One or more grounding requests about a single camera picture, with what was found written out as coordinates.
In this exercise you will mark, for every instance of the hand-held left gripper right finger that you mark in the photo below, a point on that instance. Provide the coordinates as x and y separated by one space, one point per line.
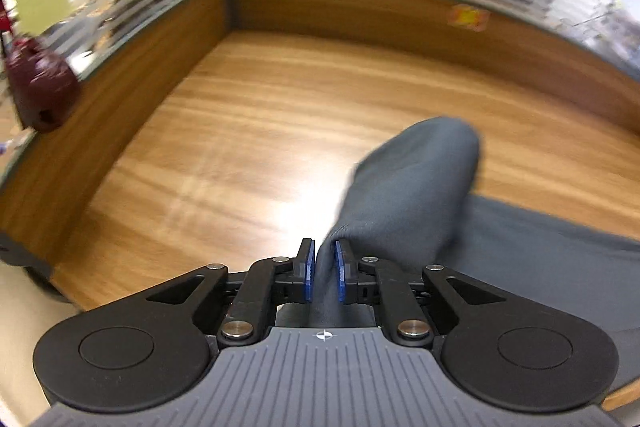
341 273

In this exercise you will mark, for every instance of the dark red bag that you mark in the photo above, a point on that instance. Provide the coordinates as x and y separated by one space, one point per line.
45 82

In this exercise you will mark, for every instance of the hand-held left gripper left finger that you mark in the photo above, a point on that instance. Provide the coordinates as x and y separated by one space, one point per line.
308 271

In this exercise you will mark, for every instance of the orange red sticker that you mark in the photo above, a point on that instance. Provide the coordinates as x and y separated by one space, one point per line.
467 17

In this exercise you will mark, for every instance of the grey pants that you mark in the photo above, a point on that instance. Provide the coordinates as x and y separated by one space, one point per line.
425 187

